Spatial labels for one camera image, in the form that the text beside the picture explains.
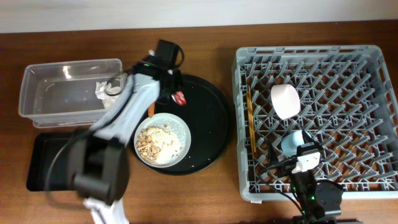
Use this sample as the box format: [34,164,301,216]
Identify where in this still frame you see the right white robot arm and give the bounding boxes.
[264,141,343,223]

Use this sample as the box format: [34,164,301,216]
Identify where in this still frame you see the wooden chopstick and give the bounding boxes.
[247,88,256,154]
[246,86,256,158]

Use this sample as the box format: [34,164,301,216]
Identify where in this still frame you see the round black tray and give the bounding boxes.
[145,75,232,175]

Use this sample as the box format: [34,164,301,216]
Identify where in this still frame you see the light blue plastic cup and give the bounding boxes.
[281,130,313,157]

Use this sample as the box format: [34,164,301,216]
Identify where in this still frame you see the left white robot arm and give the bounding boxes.
[67,60,183,223]

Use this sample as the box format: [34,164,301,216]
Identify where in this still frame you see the white plate with food scraps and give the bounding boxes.
[132,113,192,169]

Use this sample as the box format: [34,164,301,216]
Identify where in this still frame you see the red snack wrapper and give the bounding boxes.
[172,91,187,106]

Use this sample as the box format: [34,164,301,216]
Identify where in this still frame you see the clear plastic bin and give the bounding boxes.
[19,58,123,128]

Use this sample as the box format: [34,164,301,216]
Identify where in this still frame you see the black rectangular tray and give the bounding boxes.
[26,129,86,192]

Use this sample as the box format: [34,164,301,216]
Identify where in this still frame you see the grey dishwasher rack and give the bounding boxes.
[231,45,397,203]

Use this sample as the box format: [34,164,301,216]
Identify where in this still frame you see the orange carrot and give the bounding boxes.
[147,103,155,118]

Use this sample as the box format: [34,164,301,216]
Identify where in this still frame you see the pink bowl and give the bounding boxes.
[271,84,300,120]

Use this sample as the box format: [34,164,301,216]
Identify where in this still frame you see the white tissue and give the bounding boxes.
[95,74,127,110]

